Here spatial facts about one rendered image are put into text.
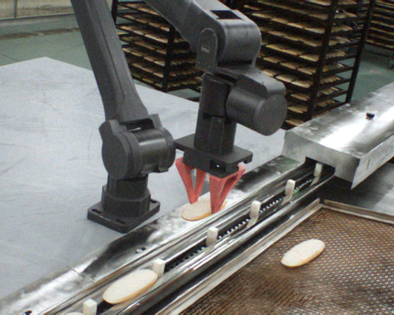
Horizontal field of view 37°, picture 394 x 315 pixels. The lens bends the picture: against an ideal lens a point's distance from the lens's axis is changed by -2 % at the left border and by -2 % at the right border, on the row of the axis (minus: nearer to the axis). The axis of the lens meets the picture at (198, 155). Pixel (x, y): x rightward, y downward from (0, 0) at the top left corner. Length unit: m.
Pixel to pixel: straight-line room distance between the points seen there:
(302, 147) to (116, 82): 0.48
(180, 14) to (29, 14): 5.58
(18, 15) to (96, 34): 5.29
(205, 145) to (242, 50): 0.14
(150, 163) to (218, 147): 0.18
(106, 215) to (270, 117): 0.39
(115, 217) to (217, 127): 0.30
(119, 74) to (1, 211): 0.31
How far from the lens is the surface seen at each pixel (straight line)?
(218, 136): 0.82
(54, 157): 1.27
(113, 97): 0.99
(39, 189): 1.14
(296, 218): 1.00
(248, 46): 0.80
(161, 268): 0.87
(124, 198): 1.02
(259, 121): 0.75
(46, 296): 0.80
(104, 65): 1.01
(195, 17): 0.81
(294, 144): 1.31
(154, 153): 0.97
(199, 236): 0.98
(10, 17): 6.25
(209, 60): 0.78
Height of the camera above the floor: 1.35
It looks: 23 degrees down
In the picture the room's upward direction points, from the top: 9 degrees clockwise
